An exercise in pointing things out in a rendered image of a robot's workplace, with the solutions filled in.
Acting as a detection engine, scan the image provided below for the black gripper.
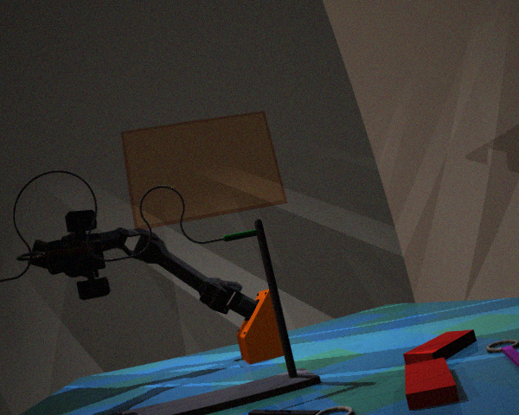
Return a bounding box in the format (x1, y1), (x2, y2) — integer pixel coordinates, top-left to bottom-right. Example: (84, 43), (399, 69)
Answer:
(65, 210), (111, 300)

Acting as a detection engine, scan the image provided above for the orange long bar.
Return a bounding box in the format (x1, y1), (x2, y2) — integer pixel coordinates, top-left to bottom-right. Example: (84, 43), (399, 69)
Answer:
(16, 246), (89, 261)

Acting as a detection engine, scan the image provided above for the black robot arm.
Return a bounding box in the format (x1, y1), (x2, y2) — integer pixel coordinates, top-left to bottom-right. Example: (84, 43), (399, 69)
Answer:
(30, 227), (259, 321)

